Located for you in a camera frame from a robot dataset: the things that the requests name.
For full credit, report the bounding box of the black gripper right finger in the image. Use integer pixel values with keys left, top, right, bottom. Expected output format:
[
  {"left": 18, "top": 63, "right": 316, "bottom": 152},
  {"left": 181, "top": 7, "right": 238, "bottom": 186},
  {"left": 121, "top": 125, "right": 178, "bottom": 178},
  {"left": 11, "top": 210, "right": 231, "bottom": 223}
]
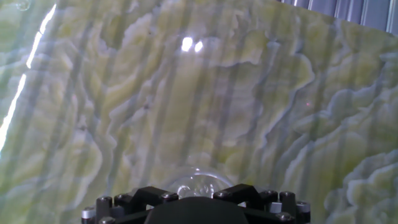
[{"left": 213, "top": 183, "right": 311, "bottom": 224}]

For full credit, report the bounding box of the green marble pattern mat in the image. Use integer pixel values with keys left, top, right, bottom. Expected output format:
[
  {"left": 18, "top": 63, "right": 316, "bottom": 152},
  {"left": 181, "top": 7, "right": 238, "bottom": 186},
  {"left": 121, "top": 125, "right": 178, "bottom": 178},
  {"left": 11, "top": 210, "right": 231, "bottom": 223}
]
[{"left": 0, "top": 0, "right": 398, "bottom": 224}]

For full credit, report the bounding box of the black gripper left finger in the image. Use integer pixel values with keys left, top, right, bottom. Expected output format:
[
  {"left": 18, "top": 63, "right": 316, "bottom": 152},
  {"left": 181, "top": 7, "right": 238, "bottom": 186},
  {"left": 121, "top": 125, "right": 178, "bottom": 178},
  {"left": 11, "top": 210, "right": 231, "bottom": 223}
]
[{"left": 81, "top": 185, "right": 180, "bottom": 224}]

